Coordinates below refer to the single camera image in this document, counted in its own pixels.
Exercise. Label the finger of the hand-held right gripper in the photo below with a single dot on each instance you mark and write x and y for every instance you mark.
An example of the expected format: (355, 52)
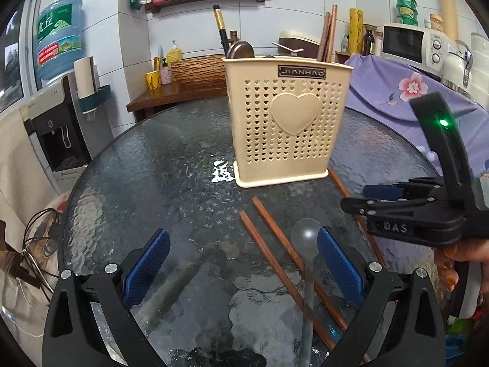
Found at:
(382, 192)
(366, 206)

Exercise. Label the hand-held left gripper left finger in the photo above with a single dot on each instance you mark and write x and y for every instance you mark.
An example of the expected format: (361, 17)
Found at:
(147, 263)

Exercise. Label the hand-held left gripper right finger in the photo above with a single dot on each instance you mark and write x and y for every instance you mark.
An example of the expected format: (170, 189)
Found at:
(340, 263)

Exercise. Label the brown wooden chopstick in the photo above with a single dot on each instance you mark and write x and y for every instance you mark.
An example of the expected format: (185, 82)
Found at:
(282, 237)
(333, 32)
(275, 271)
(344, 189)
(326, 36)

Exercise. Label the clear plastic spoon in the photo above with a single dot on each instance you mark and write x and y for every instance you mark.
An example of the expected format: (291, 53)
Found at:
(305, 237)

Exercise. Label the cream plastic utensil holder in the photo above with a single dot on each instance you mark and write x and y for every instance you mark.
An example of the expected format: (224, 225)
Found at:
(290, 122)

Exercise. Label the black chopstick gold band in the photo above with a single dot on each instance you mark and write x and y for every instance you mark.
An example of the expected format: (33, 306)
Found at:
(219, 23)

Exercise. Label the person's right hand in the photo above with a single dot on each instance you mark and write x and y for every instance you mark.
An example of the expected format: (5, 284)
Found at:
(447, 263)

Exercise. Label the purple floral cloth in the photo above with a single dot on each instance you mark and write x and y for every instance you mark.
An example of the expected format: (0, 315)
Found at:
(389, 91)

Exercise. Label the white electric kettle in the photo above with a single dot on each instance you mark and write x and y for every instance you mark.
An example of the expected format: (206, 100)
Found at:
(456, 65)

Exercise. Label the white microwave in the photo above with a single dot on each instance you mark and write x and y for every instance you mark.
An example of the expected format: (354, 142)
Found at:
(410, 44)

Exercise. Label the brown glass bottle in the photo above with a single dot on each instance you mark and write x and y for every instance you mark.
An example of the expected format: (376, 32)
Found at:
(368, 40)

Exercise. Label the water dispenser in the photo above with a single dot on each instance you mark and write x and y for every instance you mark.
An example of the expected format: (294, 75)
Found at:
(57, 130)

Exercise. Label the yellow roll box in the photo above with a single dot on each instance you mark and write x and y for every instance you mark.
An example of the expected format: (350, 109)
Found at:
(355, 30)

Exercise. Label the brown white rice cooker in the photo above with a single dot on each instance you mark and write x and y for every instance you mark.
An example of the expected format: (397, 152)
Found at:
(296, 44)

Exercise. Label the wooden counter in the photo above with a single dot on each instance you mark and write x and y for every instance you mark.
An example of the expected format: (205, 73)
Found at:
(168, 93)

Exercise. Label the jar with orange lid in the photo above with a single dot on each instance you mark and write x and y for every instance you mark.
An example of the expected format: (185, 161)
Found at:
(435, 21)

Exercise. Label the yellow cup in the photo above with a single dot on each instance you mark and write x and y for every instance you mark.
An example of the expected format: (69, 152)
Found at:
(152, 80)

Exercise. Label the stack of green bowls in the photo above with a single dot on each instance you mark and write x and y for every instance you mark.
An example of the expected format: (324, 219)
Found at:
(405, 9)

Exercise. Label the teal paper cup holder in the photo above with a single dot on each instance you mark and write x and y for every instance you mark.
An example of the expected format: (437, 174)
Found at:
(89, 88)

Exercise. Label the wooden basin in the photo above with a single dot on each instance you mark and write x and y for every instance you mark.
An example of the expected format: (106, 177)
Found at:
(198, 68)

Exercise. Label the yellow soap dispenser bottle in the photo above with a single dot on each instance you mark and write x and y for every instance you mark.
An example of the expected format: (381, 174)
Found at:
(174, 51)

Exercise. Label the bronze faucet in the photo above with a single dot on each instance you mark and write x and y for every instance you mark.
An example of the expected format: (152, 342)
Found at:
(233, 37)

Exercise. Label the window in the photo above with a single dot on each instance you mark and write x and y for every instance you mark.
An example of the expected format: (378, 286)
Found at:
(11, 65)

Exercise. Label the blue water jug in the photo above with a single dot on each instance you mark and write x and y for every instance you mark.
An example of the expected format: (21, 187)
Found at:
(57, 38)

